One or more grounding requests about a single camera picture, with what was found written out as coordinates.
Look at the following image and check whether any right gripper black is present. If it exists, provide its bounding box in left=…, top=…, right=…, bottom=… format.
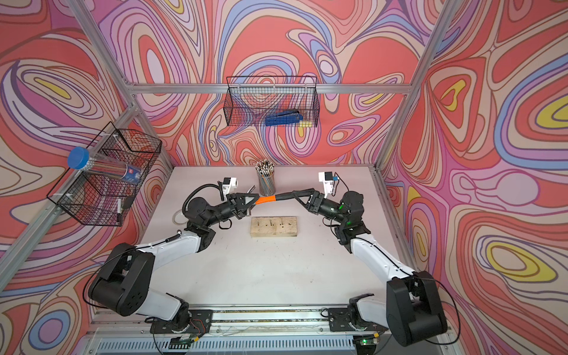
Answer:
left=292, top=191, right=348, bottom=224

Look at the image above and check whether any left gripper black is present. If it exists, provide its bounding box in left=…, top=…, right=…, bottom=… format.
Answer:
left=202, top=197, right=259, bottom=232

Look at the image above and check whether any claw hammer orange black handle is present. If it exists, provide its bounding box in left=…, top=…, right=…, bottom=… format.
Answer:
left=247, top=191, right=295, bottom=205

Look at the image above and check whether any wooden block with nails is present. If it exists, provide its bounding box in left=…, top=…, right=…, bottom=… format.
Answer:
left=250, top=217, right=298, bottom=238

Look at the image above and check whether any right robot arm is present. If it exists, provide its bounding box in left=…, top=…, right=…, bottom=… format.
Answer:
left=291, top=189, right=448, bottom=346

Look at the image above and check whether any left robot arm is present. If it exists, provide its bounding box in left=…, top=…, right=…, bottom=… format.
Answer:
left=87, top=193, right=260, bottom=332

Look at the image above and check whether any cup of coloured pencils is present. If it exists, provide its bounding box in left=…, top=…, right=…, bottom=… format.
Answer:
left=255, top=160, right=276, bottom=197

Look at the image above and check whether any blue tool in basket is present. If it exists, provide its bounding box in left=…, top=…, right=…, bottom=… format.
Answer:
left=264, top=109, right=303, bottom=127

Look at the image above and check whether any clear bottle blue cap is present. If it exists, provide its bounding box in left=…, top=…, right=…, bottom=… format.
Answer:
left=67, top=147, right=142, bottom=184

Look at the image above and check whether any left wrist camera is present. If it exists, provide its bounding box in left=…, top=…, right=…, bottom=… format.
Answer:
left=221, top=177, right=238, bottom=195

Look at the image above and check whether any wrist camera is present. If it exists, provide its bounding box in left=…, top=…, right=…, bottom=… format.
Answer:
left=221, top=177, right=238, bottom=195
left=318, top=172, right=339, bottom=198

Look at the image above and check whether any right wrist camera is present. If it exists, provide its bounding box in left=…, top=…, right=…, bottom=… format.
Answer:
left=318, top=172, right=339, bottom=198

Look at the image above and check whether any back wire basket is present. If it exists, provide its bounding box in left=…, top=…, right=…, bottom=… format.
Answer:
left=223, top=75, right=320, bottom=127

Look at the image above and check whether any wire basket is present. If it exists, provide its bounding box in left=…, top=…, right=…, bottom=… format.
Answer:
left=47, top=123, right=162, bottom=226
left=223, top=75, right=320, bottom=127

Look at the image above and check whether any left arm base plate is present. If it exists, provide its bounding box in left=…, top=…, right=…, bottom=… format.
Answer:
left=149, top=309, right=214, bottom=336

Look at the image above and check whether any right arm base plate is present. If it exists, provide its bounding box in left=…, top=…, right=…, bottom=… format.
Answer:
left=320, top=307, right=388, bottom=334

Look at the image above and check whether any left wire basket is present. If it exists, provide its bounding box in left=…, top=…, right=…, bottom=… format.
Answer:
left=47, top=123, right=162, bottom=226

